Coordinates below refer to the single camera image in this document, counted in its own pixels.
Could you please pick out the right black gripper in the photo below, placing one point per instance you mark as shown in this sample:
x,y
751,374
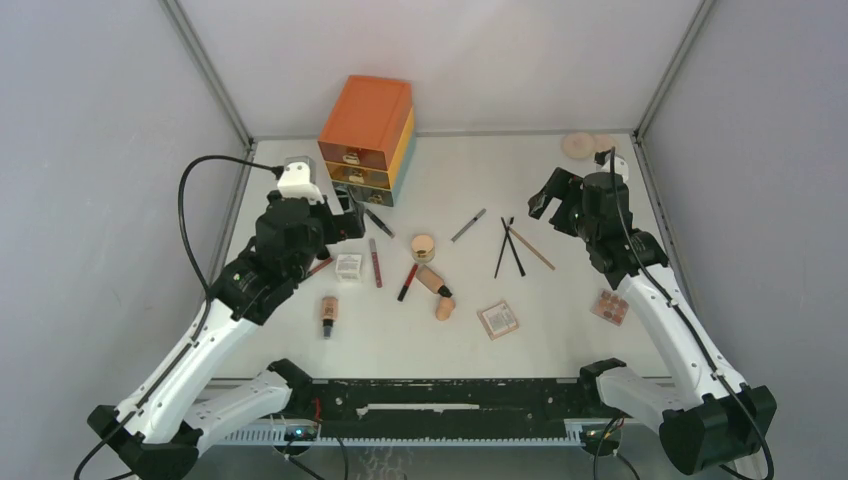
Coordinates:
x,y
564,185

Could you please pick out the square blush compact box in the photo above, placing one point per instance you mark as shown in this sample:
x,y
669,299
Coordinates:
x,y
498,320

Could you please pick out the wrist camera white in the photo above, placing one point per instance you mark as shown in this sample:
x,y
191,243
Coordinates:
x,y
609,161
297,179

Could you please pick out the grey silver pencil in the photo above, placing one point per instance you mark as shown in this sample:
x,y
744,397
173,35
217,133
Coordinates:
x,y
468,225

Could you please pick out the pink lip gloss tube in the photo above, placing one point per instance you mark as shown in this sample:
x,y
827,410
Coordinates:
x,y
375,263

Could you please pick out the black thin brush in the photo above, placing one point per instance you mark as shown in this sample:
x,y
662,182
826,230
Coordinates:
x,y
504,242
519,264

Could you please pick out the dark concealer stick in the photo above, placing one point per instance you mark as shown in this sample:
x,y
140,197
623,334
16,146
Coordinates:
x,y
381,225

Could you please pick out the beige foundation tube black cap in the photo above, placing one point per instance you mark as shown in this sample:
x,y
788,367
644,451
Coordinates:
x,y
433,282

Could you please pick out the round beige powder puff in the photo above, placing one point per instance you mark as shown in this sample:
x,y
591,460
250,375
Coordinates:
x,y
578,145

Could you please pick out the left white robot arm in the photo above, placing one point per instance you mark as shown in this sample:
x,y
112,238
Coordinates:
x,y
161,429

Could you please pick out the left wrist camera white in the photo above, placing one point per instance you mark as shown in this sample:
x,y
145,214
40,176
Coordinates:
x,y
297,179

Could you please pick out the red lipstick black cap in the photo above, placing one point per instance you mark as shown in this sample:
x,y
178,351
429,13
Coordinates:
x,y
407,283

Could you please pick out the wooden handle brush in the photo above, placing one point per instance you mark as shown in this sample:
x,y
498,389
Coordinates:
x,y
532,249

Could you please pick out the orange three-drawer organizer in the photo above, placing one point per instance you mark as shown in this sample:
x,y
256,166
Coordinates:
x,y
369,138

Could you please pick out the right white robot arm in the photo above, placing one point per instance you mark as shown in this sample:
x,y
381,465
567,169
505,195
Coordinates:
x,y
711,417

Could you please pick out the eyeshadow palette clear case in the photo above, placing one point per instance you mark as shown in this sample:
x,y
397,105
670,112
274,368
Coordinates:
x,y
610,307

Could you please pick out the BB cream tube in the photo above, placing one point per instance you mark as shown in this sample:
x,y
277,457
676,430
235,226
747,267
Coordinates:
x,y
329,315

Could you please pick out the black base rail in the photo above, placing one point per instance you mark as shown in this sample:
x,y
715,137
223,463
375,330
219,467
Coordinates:
x,y
446,409

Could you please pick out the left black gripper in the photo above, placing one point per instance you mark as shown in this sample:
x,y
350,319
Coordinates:
x,y
347,225

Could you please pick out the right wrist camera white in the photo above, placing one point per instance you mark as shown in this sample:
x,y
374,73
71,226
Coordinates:
x,y
609,161

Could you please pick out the gold lid cream jar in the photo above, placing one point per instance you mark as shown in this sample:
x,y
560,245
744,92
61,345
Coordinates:
x,y
423,248

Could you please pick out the small white box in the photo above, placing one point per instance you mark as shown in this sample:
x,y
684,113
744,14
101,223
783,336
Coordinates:
x,y
348,267

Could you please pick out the beige makeup sponge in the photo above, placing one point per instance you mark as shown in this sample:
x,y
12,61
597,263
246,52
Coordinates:
x,y
445,308

